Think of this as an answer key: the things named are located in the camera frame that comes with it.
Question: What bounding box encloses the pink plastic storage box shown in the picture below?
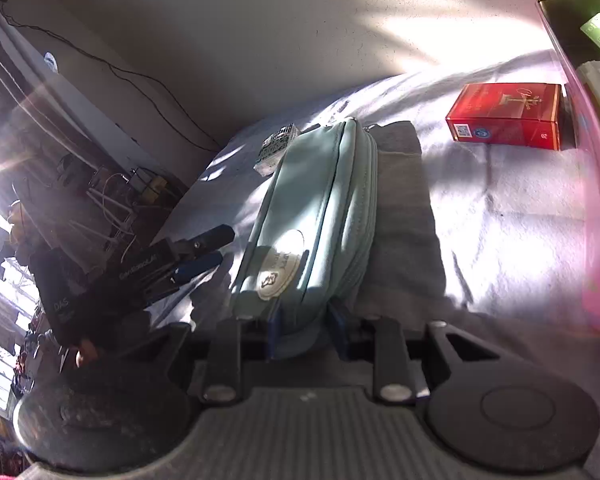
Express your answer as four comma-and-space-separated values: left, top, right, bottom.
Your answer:
534, 0, 600, 335

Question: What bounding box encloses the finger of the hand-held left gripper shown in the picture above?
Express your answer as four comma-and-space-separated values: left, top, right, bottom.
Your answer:
171, 251, 224, 285
172, 224, 236, 257

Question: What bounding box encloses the person's left hand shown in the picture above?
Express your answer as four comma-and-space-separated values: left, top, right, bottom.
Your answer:
74, 339, 101, 367

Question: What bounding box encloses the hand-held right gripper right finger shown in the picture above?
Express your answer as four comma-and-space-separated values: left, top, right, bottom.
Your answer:
328, 299, 502, 405

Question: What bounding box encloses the red cardboard box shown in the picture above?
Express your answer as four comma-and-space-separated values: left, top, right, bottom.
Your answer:
444, 82, 564, 152

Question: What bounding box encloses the small white patterned box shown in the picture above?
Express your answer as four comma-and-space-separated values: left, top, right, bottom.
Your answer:
253, 124, 300, 177

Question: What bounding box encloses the patterned curtain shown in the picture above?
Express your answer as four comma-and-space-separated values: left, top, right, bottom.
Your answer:
0, 0, 106, 176

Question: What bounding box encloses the yellow plush toy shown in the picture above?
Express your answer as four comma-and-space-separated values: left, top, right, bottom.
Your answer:
6, 199, 30, 247

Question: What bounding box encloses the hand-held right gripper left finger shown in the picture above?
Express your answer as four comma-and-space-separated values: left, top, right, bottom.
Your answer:
162, 304, 284, 405

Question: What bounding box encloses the white router with antennas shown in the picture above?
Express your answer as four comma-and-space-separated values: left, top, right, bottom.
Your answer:
86, 169, 137, 232

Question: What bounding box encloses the grey towel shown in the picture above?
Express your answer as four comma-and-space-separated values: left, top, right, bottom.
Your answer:
352, 120, 447, 312

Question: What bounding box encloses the light green zipper pouch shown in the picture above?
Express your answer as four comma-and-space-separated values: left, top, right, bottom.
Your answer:
227, 117, 381, 361

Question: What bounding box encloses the yellow power strip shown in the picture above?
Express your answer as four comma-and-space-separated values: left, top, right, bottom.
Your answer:
129, 166, 177, 202

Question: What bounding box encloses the black wall cable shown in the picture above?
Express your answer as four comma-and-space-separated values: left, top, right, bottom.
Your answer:
0, 0, 222, 154

